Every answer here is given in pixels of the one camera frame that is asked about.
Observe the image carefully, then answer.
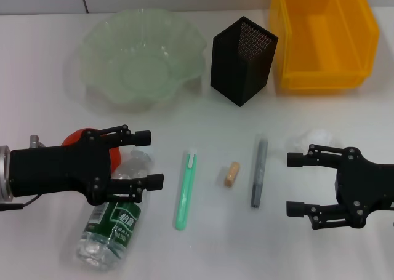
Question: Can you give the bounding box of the yellow plastic bin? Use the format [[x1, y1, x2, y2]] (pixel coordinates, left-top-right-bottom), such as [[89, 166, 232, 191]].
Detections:
[[269, 0, 380, 92]]

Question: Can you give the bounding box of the white paper ball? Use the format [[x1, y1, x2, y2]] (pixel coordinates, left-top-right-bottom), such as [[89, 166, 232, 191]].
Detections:
[[289, 129, 339, 154]]

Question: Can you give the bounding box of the green pen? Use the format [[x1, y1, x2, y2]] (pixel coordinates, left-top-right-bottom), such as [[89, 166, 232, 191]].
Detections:
[[174, 148, 198, 231]]

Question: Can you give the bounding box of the red round fruit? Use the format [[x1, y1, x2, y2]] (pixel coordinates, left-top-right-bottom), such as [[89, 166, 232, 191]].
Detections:
[[60, 127, 121, 175]]

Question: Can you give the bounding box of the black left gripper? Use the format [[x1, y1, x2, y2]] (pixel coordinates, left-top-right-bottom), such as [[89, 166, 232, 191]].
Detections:
[[9, 124, 152, 206]]

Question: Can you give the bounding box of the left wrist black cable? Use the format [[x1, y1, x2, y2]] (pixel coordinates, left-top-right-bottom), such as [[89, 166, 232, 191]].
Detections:
[[0, 196, 38, 212]]

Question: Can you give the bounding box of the black mesh pen holder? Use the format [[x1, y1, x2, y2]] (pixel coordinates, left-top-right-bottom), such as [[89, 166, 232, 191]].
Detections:
[[210, 15, 279, 108]]

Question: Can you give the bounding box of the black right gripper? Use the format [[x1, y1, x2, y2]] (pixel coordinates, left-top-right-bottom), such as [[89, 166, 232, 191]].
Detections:
[[286, 143, 394, 230]]

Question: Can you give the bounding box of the green wavy glass fruit bowl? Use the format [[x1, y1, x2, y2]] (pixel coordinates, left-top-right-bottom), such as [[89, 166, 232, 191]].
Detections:
[[80, 9, 207, 109]]

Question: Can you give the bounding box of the clear green-label water bottle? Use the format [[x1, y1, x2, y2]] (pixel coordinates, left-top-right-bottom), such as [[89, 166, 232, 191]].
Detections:
[[76, 149, 155, 262]]

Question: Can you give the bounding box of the grey pen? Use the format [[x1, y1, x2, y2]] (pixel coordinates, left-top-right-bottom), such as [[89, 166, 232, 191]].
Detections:
[[249, 134, 268, 209]]

